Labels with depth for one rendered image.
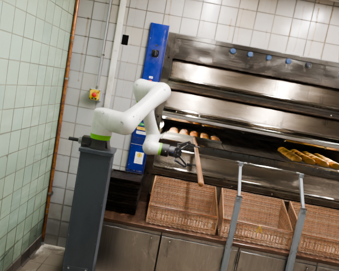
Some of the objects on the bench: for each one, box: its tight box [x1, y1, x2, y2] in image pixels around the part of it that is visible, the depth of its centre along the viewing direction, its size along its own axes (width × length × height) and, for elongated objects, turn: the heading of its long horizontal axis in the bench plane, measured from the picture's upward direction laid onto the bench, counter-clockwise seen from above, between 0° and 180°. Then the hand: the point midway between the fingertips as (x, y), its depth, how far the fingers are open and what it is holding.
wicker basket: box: [145, 175, 219, 236], centre depth 314 cm, size 49×56×28 cm
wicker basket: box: [288, 201, 339, 262], centre depth 311 cm, size 49×56×28 cm
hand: (196, 156), depth 274 cm, fingers open, 13 cm apart
